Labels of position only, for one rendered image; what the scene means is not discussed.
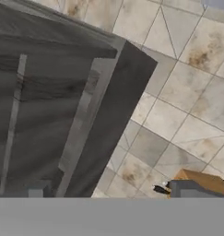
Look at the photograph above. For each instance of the dark grey cabinet door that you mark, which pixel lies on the dark grey cabinet door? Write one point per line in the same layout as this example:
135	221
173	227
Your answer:
45	123

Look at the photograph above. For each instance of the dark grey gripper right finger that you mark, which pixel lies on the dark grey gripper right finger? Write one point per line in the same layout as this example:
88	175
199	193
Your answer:
186	191

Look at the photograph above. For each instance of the small black and white object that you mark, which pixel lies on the small black and white object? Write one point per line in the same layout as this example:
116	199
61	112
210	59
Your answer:
161	188

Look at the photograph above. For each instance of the dark grey wooden cabinet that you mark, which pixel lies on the dark grey wooden cabinet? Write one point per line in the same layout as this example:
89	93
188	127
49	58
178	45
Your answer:
122	101

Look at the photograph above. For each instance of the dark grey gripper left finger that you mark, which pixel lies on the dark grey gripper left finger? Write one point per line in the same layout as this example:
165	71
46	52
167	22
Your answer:
35	193

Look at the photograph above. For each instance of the pale blue object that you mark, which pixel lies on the pale blue object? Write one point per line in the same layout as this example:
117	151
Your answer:
217	3

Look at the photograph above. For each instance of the brown wooden block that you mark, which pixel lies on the brown wooden block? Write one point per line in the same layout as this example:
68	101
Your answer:
205	179

